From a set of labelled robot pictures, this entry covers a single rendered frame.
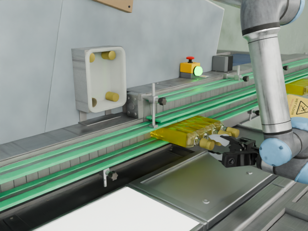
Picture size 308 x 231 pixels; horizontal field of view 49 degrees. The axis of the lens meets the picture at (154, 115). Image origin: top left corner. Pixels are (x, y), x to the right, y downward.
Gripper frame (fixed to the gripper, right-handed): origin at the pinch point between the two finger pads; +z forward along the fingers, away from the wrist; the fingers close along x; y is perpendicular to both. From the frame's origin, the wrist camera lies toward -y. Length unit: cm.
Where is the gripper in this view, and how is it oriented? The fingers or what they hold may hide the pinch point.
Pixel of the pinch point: (209, 145)
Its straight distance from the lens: 122.8
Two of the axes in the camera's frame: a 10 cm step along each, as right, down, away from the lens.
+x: 0.1, -9.6, -2.8
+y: 6.9, -1.9, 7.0
